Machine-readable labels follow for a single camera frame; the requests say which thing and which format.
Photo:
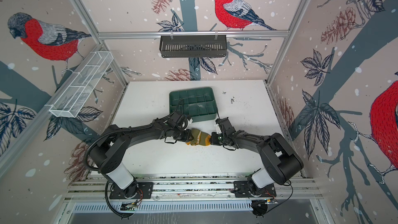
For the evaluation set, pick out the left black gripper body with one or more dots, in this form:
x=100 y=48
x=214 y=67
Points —
x=183 y=135

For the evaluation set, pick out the aluminium mounting rail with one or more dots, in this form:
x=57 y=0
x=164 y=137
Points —
x=195 y=187

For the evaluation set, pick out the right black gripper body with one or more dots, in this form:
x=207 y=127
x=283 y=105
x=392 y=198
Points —
x=219 y=138

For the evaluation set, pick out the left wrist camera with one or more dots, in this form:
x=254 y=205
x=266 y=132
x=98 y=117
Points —
x=179 y=120

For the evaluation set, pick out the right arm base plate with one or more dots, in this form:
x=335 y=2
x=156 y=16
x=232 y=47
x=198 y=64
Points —
x=247 y=189

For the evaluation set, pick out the olive striped sock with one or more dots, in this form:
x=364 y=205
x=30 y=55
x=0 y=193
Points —
x=199 y=138

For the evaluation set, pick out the horizontal aluminium frame bar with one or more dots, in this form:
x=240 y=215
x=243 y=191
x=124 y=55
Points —
x=154 y=35

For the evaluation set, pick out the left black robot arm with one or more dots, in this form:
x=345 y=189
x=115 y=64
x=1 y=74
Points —
x=105 y=155

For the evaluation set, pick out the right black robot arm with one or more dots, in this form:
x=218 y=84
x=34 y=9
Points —
x=280 y=161

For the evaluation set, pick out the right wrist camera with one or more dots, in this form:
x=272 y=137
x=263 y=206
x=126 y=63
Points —
x=225 y=126

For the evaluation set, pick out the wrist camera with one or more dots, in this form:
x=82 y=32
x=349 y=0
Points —
x=179 y=120
x=225 y=126

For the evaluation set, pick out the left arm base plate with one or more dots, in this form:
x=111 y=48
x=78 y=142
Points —
x=138 y=190

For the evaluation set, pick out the green compartment tray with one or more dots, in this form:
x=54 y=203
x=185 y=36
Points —
x=198 y=103

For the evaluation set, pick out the white mesh wall shelf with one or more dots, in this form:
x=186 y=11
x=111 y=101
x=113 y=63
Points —
x=73 y=98

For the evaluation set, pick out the black hanging wire basket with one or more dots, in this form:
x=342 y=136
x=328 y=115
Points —
x=193 y=46

